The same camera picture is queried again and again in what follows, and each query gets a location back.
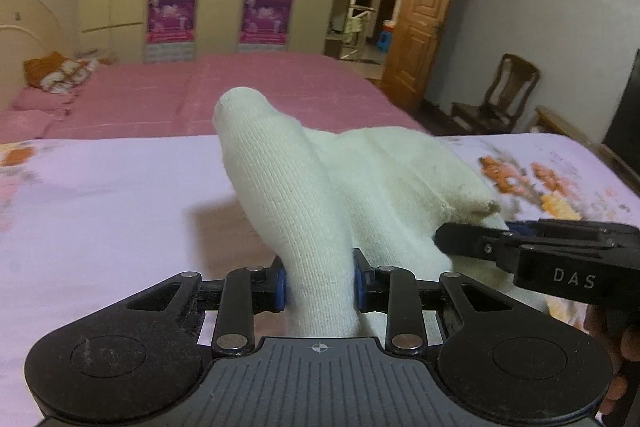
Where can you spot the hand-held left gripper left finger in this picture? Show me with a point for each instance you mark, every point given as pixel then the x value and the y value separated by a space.
pixel 281 287

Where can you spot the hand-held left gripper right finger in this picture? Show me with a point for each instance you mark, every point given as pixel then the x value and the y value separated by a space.
pixel 357 282

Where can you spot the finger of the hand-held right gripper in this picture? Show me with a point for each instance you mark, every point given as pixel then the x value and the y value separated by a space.
pixel 465 241
pixel 522 227

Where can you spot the white knit garment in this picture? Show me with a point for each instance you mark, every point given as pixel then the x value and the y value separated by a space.
pixel 280 187

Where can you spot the person's right hand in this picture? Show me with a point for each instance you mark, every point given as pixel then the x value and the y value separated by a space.
pixel 595 319

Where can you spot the wooden chair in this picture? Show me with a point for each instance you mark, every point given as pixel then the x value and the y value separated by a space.
pixel 505 97

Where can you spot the black television screen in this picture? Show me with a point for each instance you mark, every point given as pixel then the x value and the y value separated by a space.
pixel 625 112

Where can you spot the floral printed bedsheet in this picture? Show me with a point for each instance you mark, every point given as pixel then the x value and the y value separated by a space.
pixel 100 207

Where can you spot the pink bed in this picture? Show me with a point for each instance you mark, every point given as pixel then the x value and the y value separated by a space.
pixel 275 77

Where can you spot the blue plastic stool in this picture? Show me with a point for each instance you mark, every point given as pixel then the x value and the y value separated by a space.
pixel 385 41

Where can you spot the wooden door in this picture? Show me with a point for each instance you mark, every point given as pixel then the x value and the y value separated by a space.
pixel 420 22

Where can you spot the drying rack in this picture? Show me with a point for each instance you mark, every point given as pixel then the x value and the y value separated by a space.
pixel 361 29

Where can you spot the orange pillow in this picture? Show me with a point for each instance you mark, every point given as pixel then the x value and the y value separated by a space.
pixel 42 69

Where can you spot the cream headboard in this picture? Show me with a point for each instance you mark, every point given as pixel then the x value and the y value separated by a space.
pixel 30 12

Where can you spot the purple wall poster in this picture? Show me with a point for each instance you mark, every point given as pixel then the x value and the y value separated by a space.
pixel 171 14
pixel 266 17

